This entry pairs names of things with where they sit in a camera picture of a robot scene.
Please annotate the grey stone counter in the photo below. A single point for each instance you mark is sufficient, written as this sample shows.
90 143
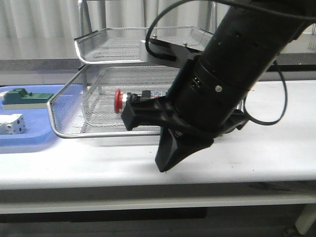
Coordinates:
58 54

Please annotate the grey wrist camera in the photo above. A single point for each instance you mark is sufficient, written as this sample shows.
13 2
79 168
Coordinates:
176 55

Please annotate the white circuit breaker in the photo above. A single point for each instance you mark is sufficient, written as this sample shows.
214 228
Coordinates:
12 124

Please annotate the silver mesh tray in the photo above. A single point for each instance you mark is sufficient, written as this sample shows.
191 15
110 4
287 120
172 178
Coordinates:
84 107
126 45

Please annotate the blue plastic tray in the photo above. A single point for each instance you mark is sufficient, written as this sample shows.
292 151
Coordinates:
37 124

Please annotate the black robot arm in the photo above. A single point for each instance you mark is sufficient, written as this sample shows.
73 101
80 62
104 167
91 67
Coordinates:
256 31

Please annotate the red emergency stop push button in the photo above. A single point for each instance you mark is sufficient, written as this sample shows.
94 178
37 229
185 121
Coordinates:
120 99

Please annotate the silver wire rack frame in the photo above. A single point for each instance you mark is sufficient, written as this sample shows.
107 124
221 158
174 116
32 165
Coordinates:
84 29

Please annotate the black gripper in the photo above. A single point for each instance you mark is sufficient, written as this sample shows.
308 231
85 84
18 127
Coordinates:
201 104

